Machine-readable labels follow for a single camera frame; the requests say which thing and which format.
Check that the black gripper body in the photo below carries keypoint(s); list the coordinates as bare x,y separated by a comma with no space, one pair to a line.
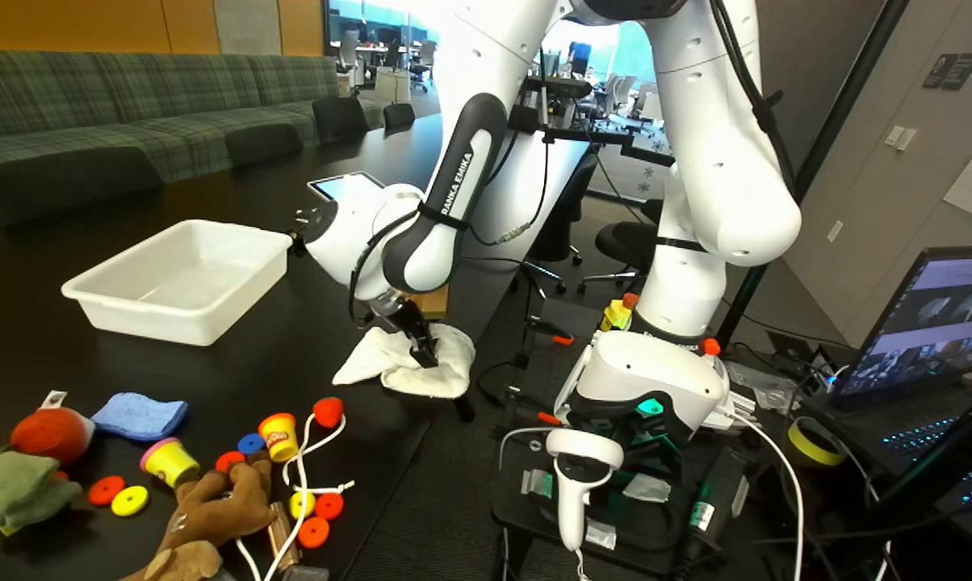
395,316

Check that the white knitted towel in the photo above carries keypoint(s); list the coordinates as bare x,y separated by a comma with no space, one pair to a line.
414,376

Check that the yellow toy cup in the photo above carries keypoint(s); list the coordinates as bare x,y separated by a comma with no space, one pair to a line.
169,461
280,434

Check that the red plastic disc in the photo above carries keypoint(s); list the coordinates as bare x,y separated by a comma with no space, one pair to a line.
329,506
230,462
315,535

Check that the blue plastic disc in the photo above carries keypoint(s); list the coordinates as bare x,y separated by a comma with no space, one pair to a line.
250,444

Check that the yellow bead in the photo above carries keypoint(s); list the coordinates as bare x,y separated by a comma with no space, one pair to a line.
300,506

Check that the brown plush toy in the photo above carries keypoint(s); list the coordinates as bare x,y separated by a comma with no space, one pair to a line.
222,515

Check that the blue cloth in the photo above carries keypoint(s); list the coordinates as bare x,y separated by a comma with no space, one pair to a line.
140,415

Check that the yellow plastic disc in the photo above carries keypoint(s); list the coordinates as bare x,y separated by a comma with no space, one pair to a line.
131,501

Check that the orange plastic disc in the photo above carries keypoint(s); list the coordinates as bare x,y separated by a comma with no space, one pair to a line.
106,492

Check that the red plush toy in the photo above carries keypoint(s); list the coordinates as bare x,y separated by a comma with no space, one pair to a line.
52,434

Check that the green plush toy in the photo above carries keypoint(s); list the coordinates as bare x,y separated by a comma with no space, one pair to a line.
26,492

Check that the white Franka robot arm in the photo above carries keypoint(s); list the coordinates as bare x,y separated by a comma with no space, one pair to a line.
722,163

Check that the white plastic bin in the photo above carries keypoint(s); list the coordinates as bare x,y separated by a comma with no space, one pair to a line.
179,282

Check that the white tablet with lit screen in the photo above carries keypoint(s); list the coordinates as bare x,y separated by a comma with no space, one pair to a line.
329,186

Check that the yellow green small object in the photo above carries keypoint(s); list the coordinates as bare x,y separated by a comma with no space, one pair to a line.
617,316

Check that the white VR controller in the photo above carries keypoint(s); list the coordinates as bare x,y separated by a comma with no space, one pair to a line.
576,480

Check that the black lounge chair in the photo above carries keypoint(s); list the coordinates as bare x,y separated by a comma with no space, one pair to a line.
340,121
399,118

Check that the white VR headset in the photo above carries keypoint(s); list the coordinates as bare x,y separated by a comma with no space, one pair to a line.
651,374

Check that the black office chair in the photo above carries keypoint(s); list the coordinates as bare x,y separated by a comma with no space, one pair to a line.
625,242

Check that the black equipment cart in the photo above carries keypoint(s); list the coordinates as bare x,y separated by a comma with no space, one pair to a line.
656,506

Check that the small orange knob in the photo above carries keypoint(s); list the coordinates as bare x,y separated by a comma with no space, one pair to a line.
712,346

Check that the green plaid sofa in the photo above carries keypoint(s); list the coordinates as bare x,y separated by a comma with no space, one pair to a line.
98,109

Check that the yellow tape roll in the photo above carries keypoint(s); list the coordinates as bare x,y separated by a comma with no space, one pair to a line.
814,444

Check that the open black laptop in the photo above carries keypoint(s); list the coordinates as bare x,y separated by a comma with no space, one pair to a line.
939,325

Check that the yellow wrist camera mount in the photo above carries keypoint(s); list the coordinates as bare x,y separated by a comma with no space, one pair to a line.
432,303

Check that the white light switch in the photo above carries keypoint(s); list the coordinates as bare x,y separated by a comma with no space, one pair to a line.
901,138

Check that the black wall sign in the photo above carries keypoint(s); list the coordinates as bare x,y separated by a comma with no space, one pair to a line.
955,68

